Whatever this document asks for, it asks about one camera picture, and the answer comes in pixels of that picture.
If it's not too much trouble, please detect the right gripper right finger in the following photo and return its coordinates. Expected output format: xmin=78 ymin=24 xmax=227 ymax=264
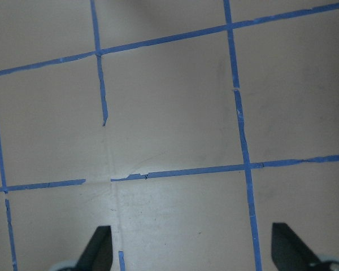
xmin=271 ymin=222 xmax=321 ymax=270

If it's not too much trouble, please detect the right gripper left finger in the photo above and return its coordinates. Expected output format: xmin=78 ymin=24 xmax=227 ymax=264
xmin=75 ymin=225 xmax=113 ymax=270

